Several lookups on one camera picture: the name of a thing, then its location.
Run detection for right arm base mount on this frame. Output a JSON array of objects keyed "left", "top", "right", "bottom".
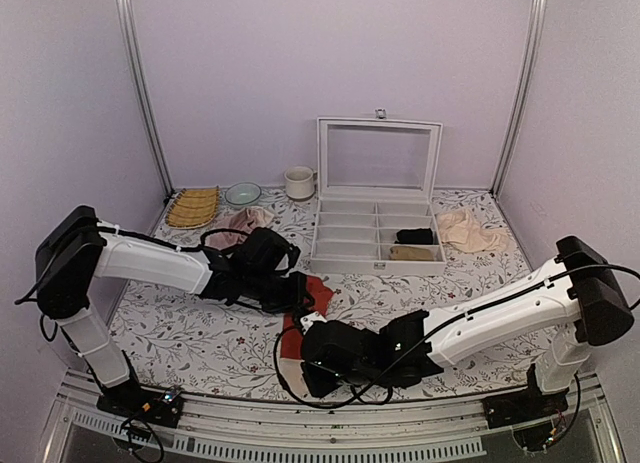
[{"left": 482, "top": 388, "right": 573, "bottom": 453}]

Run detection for black rolled underwear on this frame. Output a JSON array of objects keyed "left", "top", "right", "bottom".
[{"left": 395, "top": 228, "right": 434, "bottom": 245}]

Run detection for right aluminium frame post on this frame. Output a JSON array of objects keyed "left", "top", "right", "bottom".
[{"left": 490, "top": 0, "right": 548, "bottom": 199}]

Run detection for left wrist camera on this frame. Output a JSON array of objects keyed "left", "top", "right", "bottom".
[{"left": 233, "top": 227, "right": 301, "bottom": 276}]

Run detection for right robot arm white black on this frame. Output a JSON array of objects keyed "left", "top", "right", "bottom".
[{"left": 300, "top": 236, "right": 635, "bottom": 419}]

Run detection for aluminium frame post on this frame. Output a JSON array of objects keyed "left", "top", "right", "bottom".
[
  {"left": 490, "top": 0, "right": 548, "bottom": 199},
  {"left": 115, "top": 0, "right": 174, "bottom": 200}
]

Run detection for light green glass bowl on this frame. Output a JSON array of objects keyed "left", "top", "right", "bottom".
[{"left": 224, "top": 182, "right": 262, "bottom": 207}]

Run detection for left aluminium frame post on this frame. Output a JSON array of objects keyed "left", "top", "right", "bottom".
[{"left": 115, "top": 0, "right": 174, "bottom": 200}]

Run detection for white compartment storage box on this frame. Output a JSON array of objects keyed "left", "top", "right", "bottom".
[{"left": 310, "top": 117, "right": 446, "bottom": 276}]

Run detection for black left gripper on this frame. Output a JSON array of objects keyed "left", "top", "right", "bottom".
[{"left": 243, "top": 270, "right": 315, "bottom": 315}]

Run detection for red and white underwear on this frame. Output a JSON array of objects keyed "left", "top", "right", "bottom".
[{"left": 277, "top": 275, "right": 335, "bottom": 392}]

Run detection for beige crumpled underwear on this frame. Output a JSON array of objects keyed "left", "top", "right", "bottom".
[{"left": 436, "top": 208, "right": 512, "bottom": 254}]

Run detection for woven bamboo tray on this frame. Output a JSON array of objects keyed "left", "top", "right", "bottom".
[{"left": 165, "top": 187, "right": 220, "bottom": 229}]

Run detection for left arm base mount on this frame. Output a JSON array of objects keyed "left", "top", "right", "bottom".
[{"left": 97, "top": 380, "right": 184, "bottom": 428}]

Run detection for aluminium front rail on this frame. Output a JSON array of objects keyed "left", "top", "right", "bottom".
[{"left": 39, "top": 372, "right": 626, "bottom": 463}]

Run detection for tan rolled underwear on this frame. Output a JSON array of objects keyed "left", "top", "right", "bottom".
[{"left": 390, "top": 245, "right": 434, "bottom": 262}]

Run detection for white ceramic mug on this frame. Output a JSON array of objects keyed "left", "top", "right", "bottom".
[{"left": 284, "top": 166, "right": 316, "bottom": 201}]

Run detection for floral patterned table mat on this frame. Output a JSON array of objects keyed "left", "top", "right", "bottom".
[{"left": 96, "top": 183, "right": 571, "bottom": 403}]

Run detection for pink crumpled underwear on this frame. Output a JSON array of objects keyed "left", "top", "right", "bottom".
[{"left": 205, "top": 206, "right": 275, "bottom": 250}]

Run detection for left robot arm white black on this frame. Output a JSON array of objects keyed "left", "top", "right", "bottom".
[{"left": 16, "top": 205, "right": 314, "bottom": 417}]

